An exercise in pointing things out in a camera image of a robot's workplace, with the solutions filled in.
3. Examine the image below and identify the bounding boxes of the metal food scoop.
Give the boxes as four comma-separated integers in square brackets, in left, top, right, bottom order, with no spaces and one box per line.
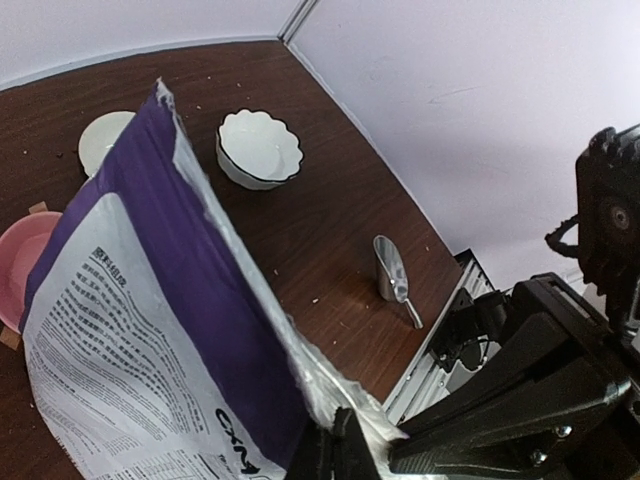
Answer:
[372,235,424,330]

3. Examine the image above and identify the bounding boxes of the purple pet food bag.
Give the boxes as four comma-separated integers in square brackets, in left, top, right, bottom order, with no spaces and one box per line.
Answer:
[21,82,401,479]

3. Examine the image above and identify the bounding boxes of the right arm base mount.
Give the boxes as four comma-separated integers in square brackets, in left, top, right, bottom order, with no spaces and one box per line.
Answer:
[429,288,508,373]

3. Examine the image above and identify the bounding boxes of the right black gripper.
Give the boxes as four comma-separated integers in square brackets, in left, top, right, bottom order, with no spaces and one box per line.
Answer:
[390,274,639,479]

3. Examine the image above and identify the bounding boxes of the pink cat-ear bowl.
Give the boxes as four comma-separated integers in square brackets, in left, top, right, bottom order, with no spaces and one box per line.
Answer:
[1,201,61,350]

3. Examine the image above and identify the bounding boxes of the white scalloped bowl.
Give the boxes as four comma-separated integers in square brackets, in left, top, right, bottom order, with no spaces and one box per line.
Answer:
[216,109,304,191]

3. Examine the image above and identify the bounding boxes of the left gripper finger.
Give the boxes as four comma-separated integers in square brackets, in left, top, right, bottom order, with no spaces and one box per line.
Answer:
[285,407,390,480]

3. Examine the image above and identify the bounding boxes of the front aluminium rail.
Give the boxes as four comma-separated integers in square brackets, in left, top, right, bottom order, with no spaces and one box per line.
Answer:
[383,249,500,425]

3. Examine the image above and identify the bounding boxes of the right aluminium frame post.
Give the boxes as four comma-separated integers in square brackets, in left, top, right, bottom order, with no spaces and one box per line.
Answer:
[277,0,319,44]

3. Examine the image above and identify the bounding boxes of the dark blue ceramic bowl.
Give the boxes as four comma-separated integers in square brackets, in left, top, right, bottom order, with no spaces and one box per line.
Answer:
[78,111,136,178]

